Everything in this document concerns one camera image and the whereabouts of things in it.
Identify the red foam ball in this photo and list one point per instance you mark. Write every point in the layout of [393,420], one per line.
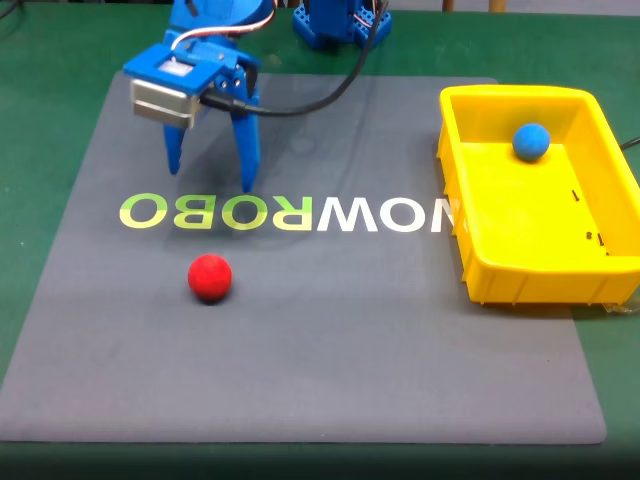
[210,276]

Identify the yellow plastic bin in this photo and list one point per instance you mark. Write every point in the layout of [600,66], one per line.
[520,210]

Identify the blue foam ball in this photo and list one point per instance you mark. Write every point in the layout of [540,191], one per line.
[531,142]

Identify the gray mat with NOWROBO print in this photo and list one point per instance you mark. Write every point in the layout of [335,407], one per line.
[300,350]

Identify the wooden leg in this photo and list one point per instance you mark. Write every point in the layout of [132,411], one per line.
[448,4]
[497,5]

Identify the clear plastic bag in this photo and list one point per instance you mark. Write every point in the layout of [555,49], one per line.
[622,310]

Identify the silver camera box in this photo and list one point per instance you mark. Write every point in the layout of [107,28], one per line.
[162,102]

